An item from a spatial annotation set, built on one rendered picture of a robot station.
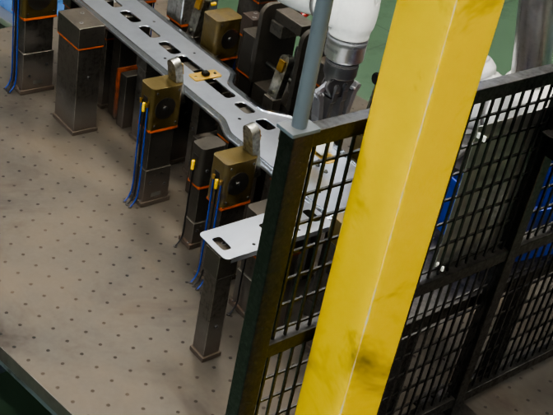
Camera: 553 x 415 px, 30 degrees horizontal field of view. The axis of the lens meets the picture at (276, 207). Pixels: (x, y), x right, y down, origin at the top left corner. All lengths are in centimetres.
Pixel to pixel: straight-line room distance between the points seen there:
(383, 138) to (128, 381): 97
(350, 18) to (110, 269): 82
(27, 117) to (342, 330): 164
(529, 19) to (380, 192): 129
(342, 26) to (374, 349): 81
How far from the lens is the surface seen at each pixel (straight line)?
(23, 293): 240
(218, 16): 287
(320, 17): 132
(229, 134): 247
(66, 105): 297
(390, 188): 145
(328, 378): 169
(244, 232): 214
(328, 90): 228
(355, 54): 223
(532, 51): 274
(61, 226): 260
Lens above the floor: 223
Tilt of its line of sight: 33 degrees down
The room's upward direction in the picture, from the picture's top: 11 degrees clockwise
